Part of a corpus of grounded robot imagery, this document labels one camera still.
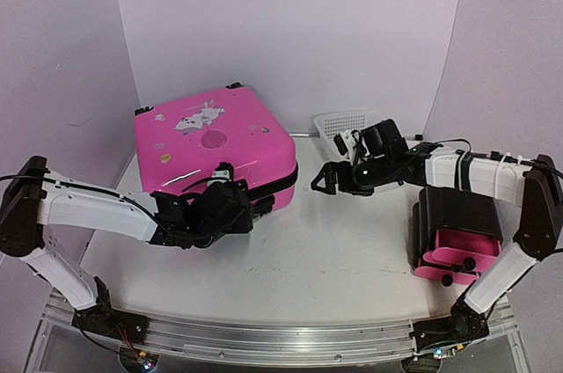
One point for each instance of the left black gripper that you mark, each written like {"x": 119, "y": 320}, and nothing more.
{"x": 244, "y": 222}

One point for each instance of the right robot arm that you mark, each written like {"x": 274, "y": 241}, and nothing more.
{"x": 378, "y": 155}

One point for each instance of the black and pink drawer organizer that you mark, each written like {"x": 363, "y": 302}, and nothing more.
{"x": 455, "y": 236}

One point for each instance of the pink hard-shell suitcase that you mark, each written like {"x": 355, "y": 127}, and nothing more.
{"x": 179, "y": 144}

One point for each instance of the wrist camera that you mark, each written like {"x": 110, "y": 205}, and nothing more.
{"x": 350, "y": 144}
{"x": 223, "y": 172}

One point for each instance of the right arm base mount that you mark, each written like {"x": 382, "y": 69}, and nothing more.
{"x": 436, "y": 333}

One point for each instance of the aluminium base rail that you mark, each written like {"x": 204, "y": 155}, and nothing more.
{"x": 280, "y": 345}

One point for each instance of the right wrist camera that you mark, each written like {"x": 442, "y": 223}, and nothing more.
{"x": 350, "y": 144}

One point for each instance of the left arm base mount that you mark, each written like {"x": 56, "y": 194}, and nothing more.
{"x": 104, "y": 321}

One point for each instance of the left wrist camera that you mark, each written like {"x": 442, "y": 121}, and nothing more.
{"x": 223, "y": 172}

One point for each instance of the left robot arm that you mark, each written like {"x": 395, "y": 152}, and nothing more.
{"x": 37, "y": 197}

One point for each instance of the white perforated plastic basket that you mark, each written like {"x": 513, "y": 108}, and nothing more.
{"x": 329, "y": 125}

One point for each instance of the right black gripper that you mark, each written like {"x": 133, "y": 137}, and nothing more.
{"x": 347, "y": 186}

